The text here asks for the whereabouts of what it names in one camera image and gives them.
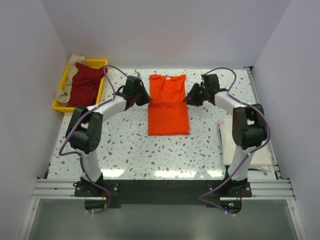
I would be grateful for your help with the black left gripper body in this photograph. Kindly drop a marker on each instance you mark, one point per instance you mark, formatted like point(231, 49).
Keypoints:
point(135, 95)

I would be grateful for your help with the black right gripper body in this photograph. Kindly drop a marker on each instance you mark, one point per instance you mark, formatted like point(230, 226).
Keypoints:
point(206, 91)

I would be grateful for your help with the orange t-shirt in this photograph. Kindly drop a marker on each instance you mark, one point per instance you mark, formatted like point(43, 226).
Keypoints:
point(167, 113)

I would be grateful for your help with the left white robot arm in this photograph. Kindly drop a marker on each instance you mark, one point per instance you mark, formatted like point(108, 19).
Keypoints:
point(84, 132)

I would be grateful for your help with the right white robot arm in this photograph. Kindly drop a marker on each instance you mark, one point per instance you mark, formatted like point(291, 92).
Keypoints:
point(250, 129)

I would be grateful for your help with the dark red t-shirt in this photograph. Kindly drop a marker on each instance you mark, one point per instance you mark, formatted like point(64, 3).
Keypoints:
point(85, 86)

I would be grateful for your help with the beige t-shirt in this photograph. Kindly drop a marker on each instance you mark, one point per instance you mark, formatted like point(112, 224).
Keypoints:
point(63, 96)

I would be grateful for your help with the folded white t-shirt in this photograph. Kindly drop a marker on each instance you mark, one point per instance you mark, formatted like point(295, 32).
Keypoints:
point(261, 158)

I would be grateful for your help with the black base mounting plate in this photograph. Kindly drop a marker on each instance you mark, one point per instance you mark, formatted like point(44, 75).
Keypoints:
point(114, 194)

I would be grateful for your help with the aluminium frame rail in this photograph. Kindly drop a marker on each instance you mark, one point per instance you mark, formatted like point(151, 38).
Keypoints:
point(126, 152)

